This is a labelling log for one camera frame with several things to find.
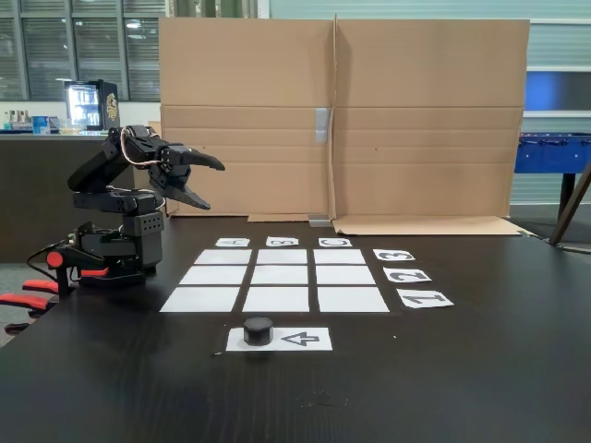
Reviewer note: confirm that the black clamp with orange knob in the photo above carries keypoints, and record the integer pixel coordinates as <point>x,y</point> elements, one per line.
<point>62,270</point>

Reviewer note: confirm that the brown counter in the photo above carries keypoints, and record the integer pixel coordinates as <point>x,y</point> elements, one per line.
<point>27,194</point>

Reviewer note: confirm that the long grey tape strip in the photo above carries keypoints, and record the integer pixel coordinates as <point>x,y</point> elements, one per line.
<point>322,124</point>

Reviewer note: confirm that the white arrow paper sheet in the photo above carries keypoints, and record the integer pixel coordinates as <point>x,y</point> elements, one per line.
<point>325,340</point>

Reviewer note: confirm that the blue foosball table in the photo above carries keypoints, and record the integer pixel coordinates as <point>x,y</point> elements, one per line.
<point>549,157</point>

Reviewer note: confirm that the brown wooden leg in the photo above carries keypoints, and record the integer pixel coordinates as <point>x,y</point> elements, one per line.
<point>570,203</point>

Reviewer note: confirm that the short grey tape piece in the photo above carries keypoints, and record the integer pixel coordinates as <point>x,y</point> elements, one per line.
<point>319,221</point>

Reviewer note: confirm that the black mini fridge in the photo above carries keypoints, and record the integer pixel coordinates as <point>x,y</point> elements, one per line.
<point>108,106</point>

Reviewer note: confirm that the letter B paper label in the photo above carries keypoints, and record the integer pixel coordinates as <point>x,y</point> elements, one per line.
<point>272,244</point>

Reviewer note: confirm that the blue box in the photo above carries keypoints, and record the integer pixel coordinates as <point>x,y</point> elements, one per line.
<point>40,125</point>

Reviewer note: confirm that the number 2 paper label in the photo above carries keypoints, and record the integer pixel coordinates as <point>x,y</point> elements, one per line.
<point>425,278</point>

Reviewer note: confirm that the large brown cardboard panel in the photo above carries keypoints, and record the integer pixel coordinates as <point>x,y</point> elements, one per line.
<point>429,69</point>
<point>249,69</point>

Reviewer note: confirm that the number 1 paper label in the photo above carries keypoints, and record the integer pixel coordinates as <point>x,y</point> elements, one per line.
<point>408,302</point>

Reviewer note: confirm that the letter A paper label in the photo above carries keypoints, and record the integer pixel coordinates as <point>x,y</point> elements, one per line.
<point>221,244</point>

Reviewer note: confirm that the black round token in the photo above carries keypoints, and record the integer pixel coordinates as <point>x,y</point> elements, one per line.
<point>258,332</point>

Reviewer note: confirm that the letter C paper label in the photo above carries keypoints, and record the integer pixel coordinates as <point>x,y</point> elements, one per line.
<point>323,244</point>

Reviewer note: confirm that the white paper grid square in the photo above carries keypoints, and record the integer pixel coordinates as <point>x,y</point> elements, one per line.
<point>201,300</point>
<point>276,300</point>
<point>281,257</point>
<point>213,275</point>
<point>224,257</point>
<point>353,300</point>
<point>280,275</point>
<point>339,257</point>
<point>345,275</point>

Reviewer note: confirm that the number 3 paper label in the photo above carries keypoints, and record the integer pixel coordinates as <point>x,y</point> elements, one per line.
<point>381,258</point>

